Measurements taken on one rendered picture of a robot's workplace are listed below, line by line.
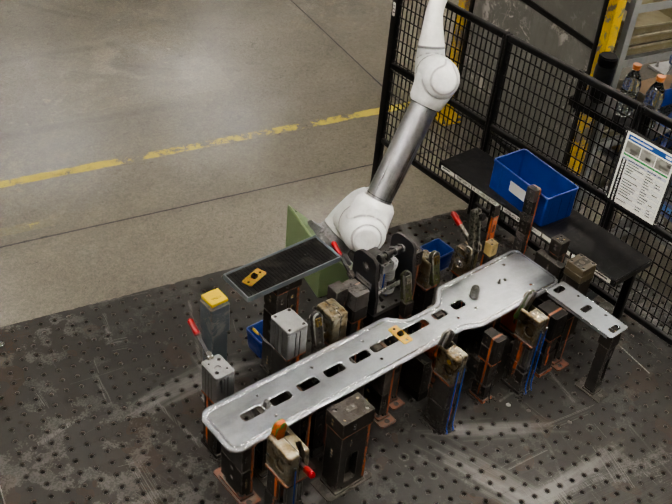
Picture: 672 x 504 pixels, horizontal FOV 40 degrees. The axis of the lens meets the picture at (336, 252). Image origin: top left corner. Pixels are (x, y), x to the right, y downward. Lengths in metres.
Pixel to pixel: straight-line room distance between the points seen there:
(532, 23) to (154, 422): 3.20
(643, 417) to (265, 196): 2.67
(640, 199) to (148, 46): 4.23
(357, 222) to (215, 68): 3.41
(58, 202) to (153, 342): 2.05
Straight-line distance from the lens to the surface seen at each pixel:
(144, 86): 6.36
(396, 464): 3.06
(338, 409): 2.74
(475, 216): 3.25
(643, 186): 3.49
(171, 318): 3.48
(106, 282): 4.74
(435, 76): 3.26
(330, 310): 2.97
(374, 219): 3.33
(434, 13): 3.48
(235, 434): 2.70
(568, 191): 3.57
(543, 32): 5.29
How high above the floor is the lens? 3.06
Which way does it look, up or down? 38 degrees down
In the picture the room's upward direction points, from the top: 6 degrees clockwise
